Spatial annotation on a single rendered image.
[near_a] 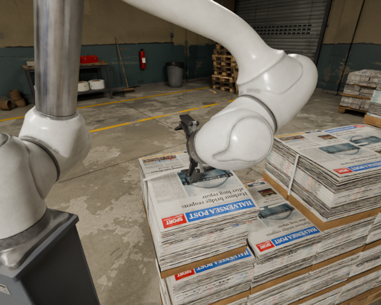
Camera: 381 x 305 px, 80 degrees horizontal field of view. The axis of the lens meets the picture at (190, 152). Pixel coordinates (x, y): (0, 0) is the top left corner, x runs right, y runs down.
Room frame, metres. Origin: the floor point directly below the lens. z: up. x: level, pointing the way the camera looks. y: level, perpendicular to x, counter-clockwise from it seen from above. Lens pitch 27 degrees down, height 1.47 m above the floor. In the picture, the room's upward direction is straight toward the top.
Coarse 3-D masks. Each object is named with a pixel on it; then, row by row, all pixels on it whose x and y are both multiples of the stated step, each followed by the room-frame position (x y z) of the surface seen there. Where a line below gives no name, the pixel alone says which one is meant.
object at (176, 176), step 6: (174, 168) 0.66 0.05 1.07; (210, 168) 0.65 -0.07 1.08; (216, 168) 0.65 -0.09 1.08; (150, 174) 0.62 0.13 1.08; (156, 174) 0.62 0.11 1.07; (168, 174) 0.62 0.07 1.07; (174, 174) 0.62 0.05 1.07; (180, 174) 0.62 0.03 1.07; (204, 174) 0.62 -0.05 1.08; (210, 174) 0.62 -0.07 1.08; (150, 180) 0.59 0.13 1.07; (156, 180) 0.59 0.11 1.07; (162, 180) 0.58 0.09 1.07; (168, 180) 0.58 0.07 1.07; (174, 180) 0.58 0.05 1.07; (180, 180) 0.58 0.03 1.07
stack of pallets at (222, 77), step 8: (216, 48) 7.45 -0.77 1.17; (224, 48) 7.17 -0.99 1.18; (216, 56) 7.37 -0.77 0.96; (224, 56) 7.04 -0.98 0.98; (232, 56) 6.84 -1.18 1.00; (216, 64) 7.37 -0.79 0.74; (224, 64) 7.06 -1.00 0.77; (232, 64) 6.82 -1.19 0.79; (216, 72) 7.37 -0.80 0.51; (224, 72) 7.10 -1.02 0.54; (232, 72) 6.87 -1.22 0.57; (216, 80) 7.30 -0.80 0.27; (224, 80) 7.11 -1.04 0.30; (232, 80) 6.84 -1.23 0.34; (216, 88) 7.37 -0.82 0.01; (224, 88) 7.09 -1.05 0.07; (232, 88) 6.82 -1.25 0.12
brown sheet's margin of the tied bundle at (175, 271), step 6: (246, 246) 0.51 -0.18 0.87; (228, 252) 0.49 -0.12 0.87; (234, 252) 0.50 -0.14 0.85; (240, 252) 0.51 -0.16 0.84; (210, 258) 0.47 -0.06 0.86; (216, 258) 0.48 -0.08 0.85; (222, 258) 0.49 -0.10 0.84; (186, 264) 0.44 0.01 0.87; (192, 264) 0.45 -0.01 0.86; (198, 264) 0.46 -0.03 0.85; (204, 264) 0.47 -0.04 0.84; (168, 270) 0.43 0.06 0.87; (174, 270) 0.43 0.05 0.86; (180, 270) 0.44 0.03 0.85; (186, 270) 0.45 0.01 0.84; (162, 276) 0.42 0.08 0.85; (168, 276) 0.43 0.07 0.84
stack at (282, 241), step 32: (256, 192) 0.85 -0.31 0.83; (256, 224) 0.65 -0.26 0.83; (288, 224) 0.65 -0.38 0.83; (352, 224) 0.66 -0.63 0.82; (256, 256) 0.53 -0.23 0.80; (288, 256) 0.57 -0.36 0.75; (320, 256) 0.62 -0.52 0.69; (352, 256) 0.69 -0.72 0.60; (160, 288) 0.75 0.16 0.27; (192, 288) 0.43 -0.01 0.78; (224, 288) 0.47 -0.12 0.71; (288, 288) 0.57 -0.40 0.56; (320, 288) 0.65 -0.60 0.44; (352, 288) 0.73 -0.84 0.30
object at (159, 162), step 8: (176, 152) 0.81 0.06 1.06; (184, 152) 0.80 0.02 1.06; (144, 160) 0.73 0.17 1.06; (152, 160) 0.73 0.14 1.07; (160, 160) 0.73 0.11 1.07; (168, 160) 0.72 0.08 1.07; (176, 160) 0.72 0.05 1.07; (184, 160) 0.72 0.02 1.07; (144, 168) 0.66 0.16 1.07; (152, 168) 0.66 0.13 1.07; (160, 168) 0.66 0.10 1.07; (168, 168) 0.66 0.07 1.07; (144, 176) 0.64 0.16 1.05; (144, 192) 0.66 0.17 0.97; (144, 200) 0.67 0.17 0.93
